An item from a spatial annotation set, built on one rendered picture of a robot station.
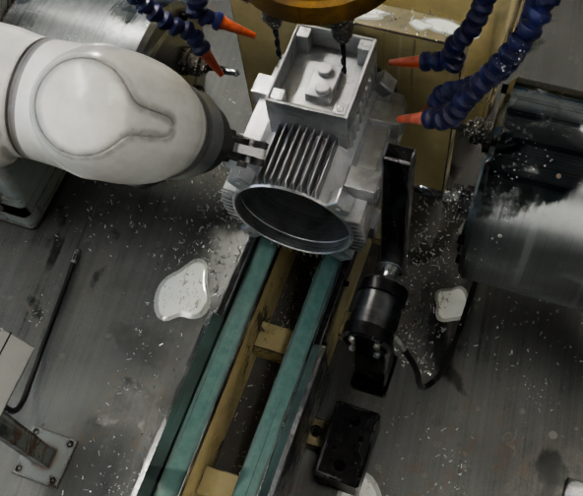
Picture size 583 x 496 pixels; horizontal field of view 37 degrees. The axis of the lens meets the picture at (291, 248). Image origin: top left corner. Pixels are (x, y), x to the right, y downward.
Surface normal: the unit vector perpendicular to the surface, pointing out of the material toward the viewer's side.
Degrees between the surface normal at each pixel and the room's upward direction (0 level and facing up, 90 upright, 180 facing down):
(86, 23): 2
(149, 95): 66
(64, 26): 6
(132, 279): 0
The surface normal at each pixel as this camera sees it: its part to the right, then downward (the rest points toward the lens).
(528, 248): -0.33, 0.54
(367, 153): -0.08, -0.45
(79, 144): -0.15, 0.43
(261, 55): -0.33, 0.85
